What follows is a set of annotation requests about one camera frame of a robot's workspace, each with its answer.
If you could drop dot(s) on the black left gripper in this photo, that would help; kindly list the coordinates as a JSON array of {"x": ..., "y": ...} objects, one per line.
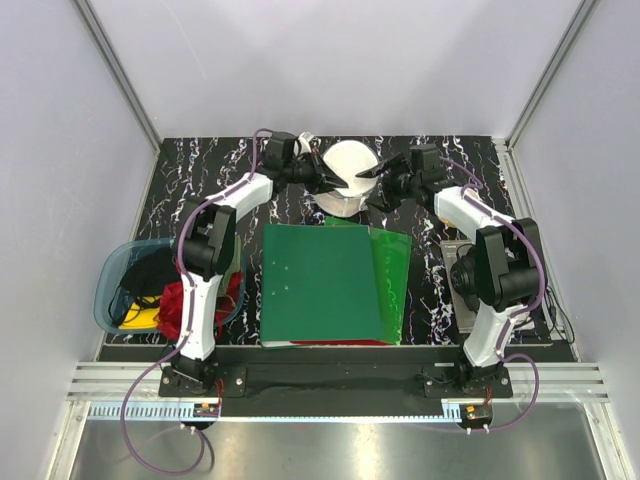
[{"x": 324, "y": 180}]

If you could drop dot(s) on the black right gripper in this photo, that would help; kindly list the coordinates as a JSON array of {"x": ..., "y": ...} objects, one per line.
[{"x": 388, "y": 200}]

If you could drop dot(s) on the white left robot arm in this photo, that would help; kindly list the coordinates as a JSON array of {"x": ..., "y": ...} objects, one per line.
[{"x": 205, "y": 243}]

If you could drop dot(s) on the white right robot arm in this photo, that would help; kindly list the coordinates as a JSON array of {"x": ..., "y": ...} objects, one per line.
[{"x": 504, "y": 269}]

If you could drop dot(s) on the light green plastic folder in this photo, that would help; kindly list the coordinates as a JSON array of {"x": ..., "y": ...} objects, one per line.
[{"x": 392, "y": 285}]

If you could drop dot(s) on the yellow tape roll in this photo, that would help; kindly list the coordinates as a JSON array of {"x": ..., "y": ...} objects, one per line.
[{"x": 451, "y": 224}]

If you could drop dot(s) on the olive green garment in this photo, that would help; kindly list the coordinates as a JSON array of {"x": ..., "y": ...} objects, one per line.
[{"x": 235, "y": 265}]

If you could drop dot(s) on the red folder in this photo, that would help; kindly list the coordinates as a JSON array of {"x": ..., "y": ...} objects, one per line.
[{"x": 341, "y": 343}]

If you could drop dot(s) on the black garment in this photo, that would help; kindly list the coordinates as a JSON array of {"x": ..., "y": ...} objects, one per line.
[{"x": 146, "y": 280}]

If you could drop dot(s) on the red garment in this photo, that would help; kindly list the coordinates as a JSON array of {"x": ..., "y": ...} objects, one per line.
[{"x": 169, "y": 317}]

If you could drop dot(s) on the blue plastic basket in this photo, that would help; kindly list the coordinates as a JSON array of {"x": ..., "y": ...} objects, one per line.
[{"x": 111, "y": 303}]

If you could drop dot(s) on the yellow garment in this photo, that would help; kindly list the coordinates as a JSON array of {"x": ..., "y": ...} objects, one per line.
[{"x": 142, "y": 314}]

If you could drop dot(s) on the black round camera lens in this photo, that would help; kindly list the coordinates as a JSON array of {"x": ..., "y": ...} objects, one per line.
[{"x": 462, "y": 276}]

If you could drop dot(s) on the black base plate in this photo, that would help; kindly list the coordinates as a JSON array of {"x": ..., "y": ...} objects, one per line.
[{"x": 433, "y": 372}]

